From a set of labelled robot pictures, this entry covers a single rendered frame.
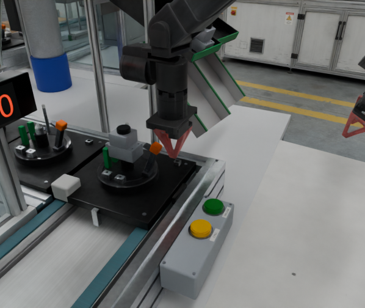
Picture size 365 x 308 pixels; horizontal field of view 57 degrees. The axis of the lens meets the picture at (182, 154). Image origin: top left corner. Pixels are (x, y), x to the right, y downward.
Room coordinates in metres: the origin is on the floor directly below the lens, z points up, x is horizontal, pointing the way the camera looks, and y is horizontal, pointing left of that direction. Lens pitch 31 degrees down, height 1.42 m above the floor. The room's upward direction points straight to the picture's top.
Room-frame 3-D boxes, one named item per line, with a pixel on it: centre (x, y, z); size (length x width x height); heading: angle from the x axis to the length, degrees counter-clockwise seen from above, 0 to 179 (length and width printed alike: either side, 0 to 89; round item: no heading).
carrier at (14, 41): (1.90, 1.02, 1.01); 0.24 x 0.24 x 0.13; 65
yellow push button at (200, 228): (0.48, -0.03, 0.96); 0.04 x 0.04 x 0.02
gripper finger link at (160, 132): (0.61, 0.01, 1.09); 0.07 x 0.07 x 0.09; 65
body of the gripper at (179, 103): (0.60, 0.02, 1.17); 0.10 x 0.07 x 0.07; 155
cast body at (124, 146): (0.65, 0.13, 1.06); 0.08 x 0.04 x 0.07; 64
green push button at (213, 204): (0.54, -0.06, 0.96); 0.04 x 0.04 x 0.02
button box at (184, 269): (0.48, -0.03, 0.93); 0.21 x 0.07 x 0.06; 155
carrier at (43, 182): (0.75, 0.36, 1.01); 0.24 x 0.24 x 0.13; 65
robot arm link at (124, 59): (0.62, 0.05, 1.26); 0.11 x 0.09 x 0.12; 61
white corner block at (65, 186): (0.60, 0.25, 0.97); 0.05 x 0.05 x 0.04; 65
